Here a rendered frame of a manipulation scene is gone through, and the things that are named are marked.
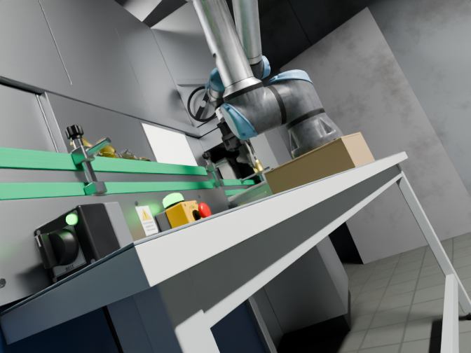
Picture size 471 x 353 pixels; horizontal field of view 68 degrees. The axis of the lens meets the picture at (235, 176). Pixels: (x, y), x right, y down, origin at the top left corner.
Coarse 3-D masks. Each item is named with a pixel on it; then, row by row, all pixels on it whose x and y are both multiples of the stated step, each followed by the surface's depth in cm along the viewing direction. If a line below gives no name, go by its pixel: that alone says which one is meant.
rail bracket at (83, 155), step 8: (72, 128) 60; (80, 128) 61; (72, 136) 60; (80, 136) 61; (80, 144) 60; (96, 144) 59; (104, 144) 59; (72, 152) 60; (80, 152) 60; (88, 152) 60; (80, 160) 60; (88, 160) 60; (88, 168) 60; (88, 176) 59; (88, 184) 59; (96, 184) 59; (104, 184) 61; (88, 192) 59; (96, 192) 58; (104, 192) 60
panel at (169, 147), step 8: (144, 128) 148; (152, 128) 154; (160, 128) 162; (152, 136) 151; (160, 136) 158; (168, 136) 166; (176, 136) 175; (152, 144) 148; (160, 144) 154; (168, 144) 162; (176, 144) 170; (184, 144) 180; (160, 152) 151; (168, 152) 158; (176, 152) 166; (184, 152) 175; (160, 160) 147; (168, 160) 155; (176, 160) 162; (184, 160) 171; (192, 160) 179
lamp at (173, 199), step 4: (168, 196) 73; (172, 196) 72; (176, 196) 73; (180, 196) 73; (164, 200) 73; (168, 200) 72; (172, 200) 72; (176, 200) 72; (180, 200) 73; (164, 204) 73; (168, 204) 72; (172, 204) 72; (176, 204) 72; (168, 208) 72
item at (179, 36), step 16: (176, 16) 217; (192, 16) 214; (160, 32) 221; (176, 32) 217; (192, 32) 214; (160, 48) 220; (176, 48) 217; (192, 48) 213; (208, 48) 210; (176, 64) 217; (192, 64) 213; (208, 64) 210; (176, 80) 217; (208, 80) 210; (192, 112) 213; (208, 128) 209; (208, 144) 209
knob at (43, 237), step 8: (56, 232) 41; (64, 232) 42; (40, 240) 40; (48, 240) 41; (56, 240) 41; (64, 240) 41; (72, 240) 42; (40, 248) 40; (48, 248) 40; (56, 248) 41; (64, 248) 40; (72, 248) 41; (40, 256) 42; (48, 256) 40; (56, 256) 41; (64, 256) 41; (72, 256) 42; (48, 264) 40; (56, 264) 40; (64, 264) 42
